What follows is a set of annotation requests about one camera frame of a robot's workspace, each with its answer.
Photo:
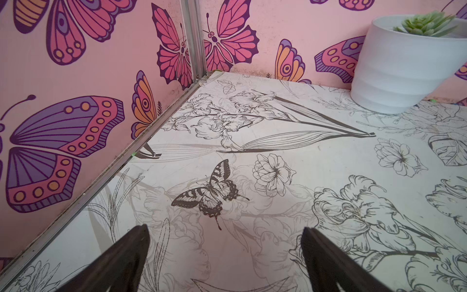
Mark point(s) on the white plant pot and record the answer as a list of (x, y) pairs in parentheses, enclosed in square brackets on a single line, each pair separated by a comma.
[(396, 70)]

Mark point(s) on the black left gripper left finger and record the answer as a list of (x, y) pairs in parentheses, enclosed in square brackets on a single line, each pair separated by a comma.
[(118, 269)]

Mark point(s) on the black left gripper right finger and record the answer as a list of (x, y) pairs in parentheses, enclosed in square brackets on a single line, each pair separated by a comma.
[(330, 269)]

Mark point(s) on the aluminium frame post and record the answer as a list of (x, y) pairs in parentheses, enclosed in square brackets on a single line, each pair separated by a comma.
[(192, 22)]

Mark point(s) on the green succulent plant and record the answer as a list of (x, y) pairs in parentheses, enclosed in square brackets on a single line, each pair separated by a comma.
[(434, 24)]

